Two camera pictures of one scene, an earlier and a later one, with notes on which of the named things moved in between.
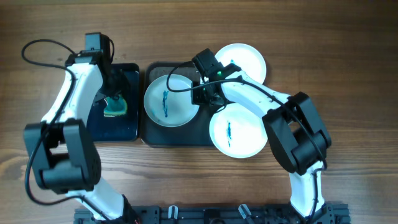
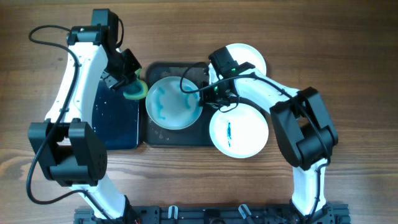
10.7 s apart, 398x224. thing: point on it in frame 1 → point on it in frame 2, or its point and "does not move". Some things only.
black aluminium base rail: [220, 214] does not move
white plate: [247, 57] does not move
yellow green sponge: [115, 107] → [144, 88]
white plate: [238, 132] does not move
